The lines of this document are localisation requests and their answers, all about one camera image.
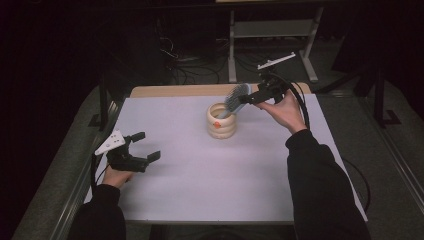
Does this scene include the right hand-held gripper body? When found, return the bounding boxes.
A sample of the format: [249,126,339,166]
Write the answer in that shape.
[257,52,297,105]

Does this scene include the black metal stand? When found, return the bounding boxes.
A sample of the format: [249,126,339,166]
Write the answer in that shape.
[315,64,403,128]
[87,74,116,132]

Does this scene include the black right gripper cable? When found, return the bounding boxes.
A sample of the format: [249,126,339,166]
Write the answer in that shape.
[272,71,372,214]

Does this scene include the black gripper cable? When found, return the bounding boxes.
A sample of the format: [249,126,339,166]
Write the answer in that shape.
[90,152,112,195]
[272,71,372,214]

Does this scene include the person's left hand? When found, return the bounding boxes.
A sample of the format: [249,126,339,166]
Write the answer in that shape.
[101,165,135,191]

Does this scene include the metal floor rail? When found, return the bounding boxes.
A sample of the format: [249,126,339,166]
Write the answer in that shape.
[358,96,424,214]
[49,99,121,240]

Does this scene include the cream ribbed holder cup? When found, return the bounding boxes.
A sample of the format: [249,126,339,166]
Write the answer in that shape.
[205,101,238,140]

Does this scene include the light blue hairbrush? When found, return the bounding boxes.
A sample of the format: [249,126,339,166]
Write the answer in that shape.
[216,82,254,120]

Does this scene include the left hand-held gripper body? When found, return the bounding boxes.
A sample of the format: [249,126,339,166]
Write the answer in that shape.
[94,129,150,174]

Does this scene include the white metal stand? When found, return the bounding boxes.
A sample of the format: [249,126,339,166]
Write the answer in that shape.
[227,5,325,84]

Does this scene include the wooden table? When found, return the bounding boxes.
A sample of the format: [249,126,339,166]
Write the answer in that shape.
[129,82,313,99]

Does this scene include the person's right hand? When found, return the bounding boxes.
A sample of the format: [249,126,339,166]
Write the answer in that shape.
[254,89,309,135]

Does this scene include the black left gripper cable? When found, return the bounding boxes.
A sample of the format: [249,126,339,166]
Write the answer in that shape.
[90,152,112,195]

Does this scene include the black floor cables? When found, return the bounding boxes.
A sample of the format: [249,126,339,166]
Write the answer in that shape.
[155,18,279,85]

